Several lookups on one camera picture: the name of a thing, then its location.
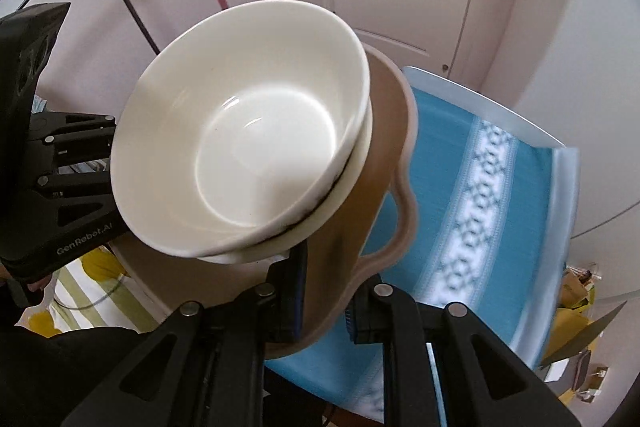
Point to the white ceramic bowl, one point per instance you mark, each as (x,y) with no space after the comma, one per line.
(250,132)
(345,187)

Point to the person's left hand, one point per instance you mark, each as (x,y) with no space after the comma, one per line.
(39,284)

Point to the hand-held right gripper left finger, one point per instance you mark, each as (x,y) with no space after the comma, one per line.
(300,279)

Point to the blue patterned tablecloth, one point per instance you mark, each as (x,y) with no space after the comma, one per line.
(430,167)

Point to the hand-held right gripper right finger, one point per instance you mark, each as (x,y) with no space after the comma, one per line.
(351,322)

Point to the brown cardboard piece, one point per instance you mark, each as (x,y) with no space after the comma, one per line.
(585,334)

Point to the pink scalloped tray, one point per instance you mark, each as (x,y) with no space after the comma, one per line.
(350,232)

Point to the yellow striped cloth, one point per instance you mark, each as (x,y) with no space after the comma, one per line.
(85,287)

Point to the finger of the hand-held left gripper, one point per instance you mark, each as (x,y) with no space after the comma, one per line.
(70,132)
(75,197)

